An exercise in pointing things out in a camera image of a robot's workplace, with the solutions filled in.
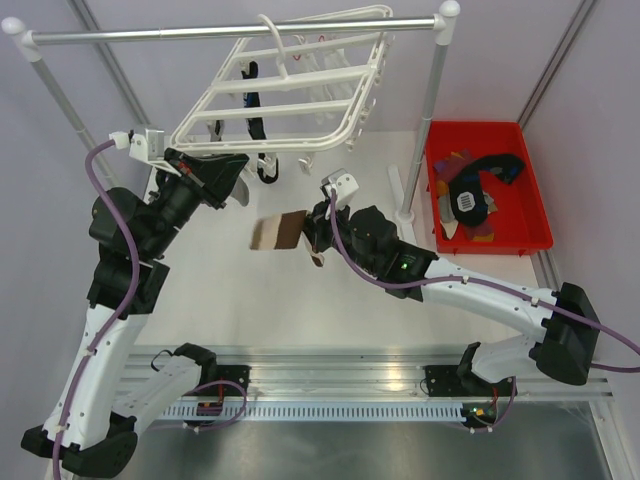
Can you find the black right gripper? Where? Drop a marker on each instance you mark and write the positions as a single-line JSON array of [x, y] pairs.
[[316, 226]]

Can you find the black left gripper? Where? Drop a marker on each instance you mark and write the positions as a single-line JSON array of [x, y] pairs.
[[217, 173]]

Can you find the brown and beige back sock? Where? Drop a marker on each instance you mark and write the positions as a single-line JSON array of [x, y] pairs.
[[283, 231]]

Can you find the black and blue patterned sock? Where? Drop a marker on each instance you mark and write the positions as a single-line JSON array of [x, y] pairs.
[[267, 165]]

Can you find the white plastic clip hanger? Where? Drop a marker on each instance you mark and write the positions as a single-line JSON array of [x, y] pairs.
[[315, 92]]

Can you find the purple striped sock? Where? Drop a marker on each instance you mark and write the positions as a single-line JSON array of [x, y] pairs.
[[448, 168], [480, 233]]

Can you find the grey sock back row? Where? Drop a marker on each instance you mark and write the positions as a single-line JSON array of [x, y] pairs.
[[240, 190]]

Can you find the grey sock with black stripes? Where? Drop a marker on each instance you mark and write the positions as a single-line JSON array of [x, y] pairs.
[[446, 212]]

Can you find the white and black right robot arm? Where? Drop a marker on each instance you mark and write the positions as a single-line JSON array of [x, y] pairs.
[[557, 332]]

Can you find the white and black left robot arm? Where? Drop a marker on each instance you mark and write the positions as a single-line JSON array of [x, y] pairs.
[[91, 433]]

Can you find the red plastic bin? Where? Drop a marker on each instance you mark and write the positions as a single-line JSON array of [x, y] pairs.
[[520, 224]]

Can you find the silver and white clothes rack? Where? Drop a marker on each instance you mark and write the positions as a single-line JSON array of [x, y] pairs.
[[377, 18]]

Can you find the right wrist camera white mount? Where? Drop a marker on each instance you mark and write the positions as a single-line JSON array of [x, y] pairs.
[[341, 184]]

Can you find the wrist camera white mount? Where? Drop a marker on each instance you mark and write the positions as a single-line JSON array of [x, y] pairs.
[[341, 184], [144, 144]]

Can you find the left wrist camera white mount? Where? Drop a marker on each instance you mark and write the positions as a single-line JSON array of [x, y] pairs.
[[144, 144]]

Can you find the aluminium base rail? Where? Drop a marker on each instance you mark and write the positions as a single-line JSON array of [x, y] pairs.
[[351, 373]]

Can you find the white slotted cable duct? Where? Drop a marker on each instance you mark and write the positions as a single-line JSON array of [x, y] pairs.
[[308, 411]]

